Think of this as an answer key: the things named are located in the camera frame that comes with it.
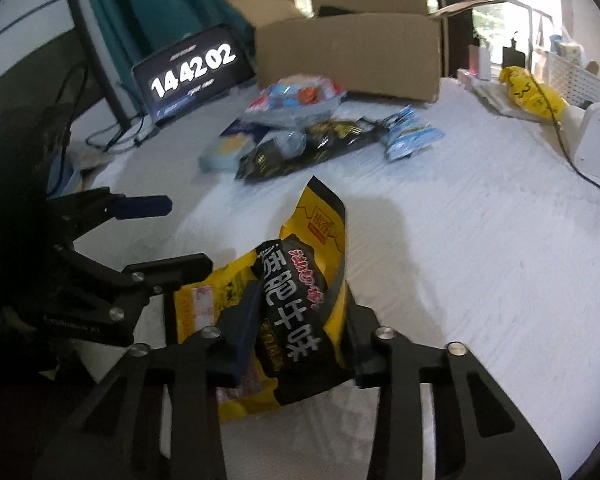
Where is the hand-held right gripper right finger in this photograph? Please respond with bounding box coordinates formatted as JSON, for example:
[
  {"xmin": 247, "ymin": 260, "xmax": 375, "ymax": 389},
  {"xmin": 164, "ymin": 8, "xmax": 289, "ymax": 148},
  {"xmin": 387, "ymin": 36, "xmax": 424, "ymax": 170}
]
[{"xmin": 337, "ymin": 285, "xmax": 556, "ymax": 480}]

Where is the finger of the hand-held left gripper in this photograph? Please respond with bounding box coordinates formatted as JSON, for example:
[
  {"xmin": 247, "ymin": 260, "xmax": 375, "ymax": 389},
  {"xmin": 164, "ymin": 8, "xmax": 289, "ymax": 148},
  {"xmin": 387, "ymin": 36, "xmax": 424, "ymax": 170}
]
[
  {"xmin": 45, "ymin": 245, "xmax": 214, "ymax": 347},
  {"xmin": 45, "ymin": 187, "xmax": 173, "ymax": 242}
]

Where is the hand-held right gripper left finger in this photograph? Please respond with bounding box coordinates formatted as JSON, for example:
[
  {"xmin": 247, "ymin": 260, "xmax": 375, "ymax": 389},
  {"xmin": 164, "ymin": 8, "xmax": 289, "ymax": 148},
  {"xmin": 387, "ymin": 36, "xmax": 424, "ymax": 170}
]
[{"xmin": 45, "ymin": 280, "xmax": 263, "ymax": 480}]

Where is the yellow black snack packet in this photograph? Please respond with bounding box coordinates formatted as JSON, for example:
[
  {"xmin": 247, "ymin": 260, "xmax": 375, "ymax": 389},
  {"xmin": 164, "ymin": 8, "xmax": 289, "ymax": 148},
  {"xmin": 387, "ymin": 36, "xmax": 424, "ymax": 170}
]
[{"xmin": 174, "ymin": 176, "xmax": 353, "ymax": 423}]

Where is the brown cardboard box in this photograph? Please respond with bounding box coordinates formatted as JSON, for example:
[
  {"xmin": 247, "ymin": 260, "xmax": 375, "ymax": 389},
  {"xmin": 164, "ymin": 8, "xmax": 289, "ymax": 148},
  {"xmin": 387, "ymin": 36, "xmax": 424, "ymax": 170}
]
[{"xmin": 222, "ymin": 0, "xmax": 511, "ymax": 106}]

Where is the light blue round object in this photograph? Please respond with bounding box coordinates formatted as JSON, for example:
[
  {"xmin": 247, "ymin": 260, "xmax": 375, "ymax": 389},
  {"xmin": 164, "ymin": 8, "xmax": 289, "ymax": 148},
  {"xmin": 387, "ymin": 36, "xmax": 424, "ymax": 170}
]
[{"xmin": 47, "ymin": 155, "xmax": 81, "ymax": 196}]

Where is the blue yellow sponge packet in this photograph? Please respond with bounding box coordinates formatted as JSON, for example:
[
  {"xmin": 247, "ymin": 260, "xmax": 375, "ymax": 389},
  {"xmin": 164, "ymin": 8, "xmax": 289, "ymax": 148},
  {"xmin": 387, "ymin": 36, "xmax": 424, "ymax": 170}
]
[{"xmin": 199, "ymin": 120, "xmax": 281, "ymax": 173}]

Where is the tablet with clock display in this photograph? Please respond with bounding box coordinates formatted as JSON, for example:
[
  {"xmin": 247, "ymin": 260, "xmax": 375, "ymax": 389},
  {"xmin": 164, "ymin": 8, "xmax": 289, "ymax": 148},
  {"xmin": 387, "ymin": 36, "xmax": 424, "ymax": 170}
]
[{"xmin": 132, "ymin": 25, "xmax": 246, "ymax": 126}]

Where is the red blue snack bag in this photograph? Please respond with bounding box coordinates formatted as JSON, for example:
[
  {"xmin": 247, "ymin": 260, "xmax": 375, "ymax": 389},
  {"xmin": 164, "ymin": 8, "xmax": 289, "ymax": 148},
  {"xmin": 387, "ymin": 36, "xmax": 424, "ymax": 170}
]
[{"xmin": 244, "ymin": 74, "xmax": 348, "ymax": 116}]

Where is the blue white snack packet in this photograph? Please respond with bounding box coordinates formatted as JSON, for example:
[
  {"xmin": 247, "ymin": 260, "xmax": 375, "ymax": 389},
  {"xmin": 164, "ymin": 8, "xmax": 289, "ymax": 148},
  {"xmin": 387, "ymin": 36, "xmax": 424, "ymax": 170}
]
[{"xmin": 380, "ymin": 105, "xmax": 446, "ymax": 162}]

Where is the teal curtain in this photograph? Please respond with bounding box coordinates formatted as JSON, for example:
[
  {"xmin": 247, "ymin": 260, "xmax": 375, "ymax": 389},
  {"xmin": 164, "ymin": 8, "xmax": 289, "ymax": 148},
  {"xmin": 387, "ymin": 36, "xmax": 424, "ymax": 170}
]
[{"xmin": 77, "ymin": 0, "xmax": 253, "ymax": 68}]

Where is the yellow cartoon bag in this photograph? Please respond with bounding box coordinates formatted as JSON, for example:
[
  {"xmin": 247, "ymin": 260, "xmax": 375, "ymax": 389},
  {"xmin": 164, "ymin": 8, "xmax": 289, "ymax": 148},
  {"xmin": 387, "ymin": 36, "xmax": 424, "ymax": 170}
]
[{"xmin": 499, "ymin": 66, "xmax": 571, "ymax": 123}]

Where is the white plastic device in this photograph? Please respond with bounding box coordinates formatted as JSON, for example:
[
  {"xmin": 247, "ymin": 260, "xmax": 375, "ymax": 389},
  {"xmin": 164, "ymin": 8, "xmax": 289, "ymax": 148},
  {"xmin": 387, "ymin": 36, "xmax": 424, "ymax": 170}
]
[{"xmin": 560, "ymin": 102, "xmax": 600, "ymax": 181}]

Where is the black power adapter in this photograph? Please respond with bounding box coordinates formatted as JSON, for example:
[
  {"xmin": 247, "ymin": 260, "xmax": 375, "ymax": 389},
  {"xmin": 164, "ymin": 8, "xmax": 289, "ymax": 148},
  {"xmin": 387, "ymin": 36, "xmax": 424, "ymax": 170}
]
[{"xmin": 502, "ymin": 35, "xmax": 526, "ymax": 68}]

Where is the white plastic basket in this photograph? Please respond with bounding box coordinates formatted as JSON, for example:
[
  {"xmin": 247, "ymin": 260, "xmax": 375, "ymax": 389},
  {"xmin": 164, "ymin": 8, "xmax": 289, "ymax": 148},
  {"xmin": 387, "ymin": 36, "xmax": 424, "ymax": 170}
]
[{"xmin": 542, "ymin": 47, "xmax": 600, "ymax": 108}]

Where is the black power cable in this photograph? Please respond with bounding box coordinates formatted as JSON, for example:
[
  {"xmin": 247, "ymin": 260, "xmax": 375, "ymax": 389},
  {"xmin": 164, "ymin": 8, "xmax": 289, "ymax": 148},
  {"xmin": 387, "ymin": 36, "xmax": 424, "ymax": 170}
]
[{"xmin": 527, "ymin": 77, "xmax": 600, "ymax": 208}]

